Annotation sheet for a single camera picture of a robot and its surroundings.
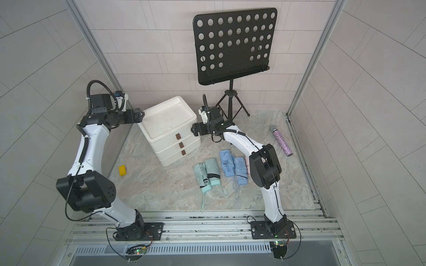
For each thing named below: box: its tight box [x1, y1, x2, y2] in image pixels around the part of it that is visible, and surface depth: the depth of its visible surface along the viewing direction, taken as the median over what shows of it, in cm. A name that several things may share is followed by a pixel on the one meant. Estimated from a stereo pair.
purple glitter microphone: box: [270, 125, 293, 157], surface depth 104 cm
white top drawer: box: [146, 115, 199, 146], surface depth 82 cm
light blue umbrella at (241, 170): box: [233, 156, 248, 186], surface depth 88 cm
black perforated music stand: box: [193, 7, 278, 121], surface depth 70 cm
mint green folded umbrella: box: [193, 162, 212, 193], surface depth 86 cm
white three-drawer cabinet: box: [137, 95, 202, 167], surface depth 86 cm
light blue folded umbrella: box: [219, 149, 236, 178], surface depth 91 cm
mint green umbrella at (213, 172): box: [204, 157, 221, 187], surface depth 88 cm
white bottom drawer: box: [154, 139, 202, 167], surface depth 93 cm
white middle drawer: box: [149, 133, 201, 153], surface depth 84 cm
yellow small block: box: [118, 164, 128, 177], surface depth 90 cm
